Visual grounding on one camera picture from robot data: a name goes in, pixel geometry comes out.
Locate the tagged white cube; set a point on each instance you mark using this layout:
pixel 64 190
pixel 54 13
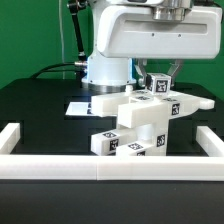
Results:
pixel 158 83

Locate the white right fence rail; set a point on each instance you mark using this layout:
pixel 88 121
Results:
pixel 209 142

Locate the white chair seat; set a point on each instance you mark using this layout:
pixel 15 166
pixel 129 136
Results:
pixel 156 134

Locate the white front fence rail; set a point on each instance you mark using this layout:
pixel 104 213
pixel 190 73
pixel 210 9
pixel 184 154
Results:
pixel 55 167

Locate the white tag sheet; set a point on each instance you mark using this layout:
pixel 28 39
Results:
pixel 79 109

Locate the white fence rail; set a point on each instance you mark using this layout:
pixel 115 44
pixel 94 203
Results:
pixel 9 137
pixel 55 167
pixel 209 142

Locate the black camera stand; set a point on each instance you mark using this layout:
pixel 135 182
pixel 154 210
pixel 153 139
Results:
pixel 74 7

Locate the white left fence rail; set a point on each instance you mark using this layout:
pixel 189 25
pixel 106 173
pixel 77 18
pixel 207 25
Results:
pixel 9 137

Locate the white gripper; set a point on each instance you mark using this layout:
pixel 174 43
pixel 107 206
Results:
pixel 132 32

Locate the white chair back frame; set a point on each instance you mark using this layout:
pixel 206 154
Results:
pixel 137 108

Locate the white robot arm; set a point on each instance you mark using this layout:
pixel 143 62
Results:
pixel 111 74

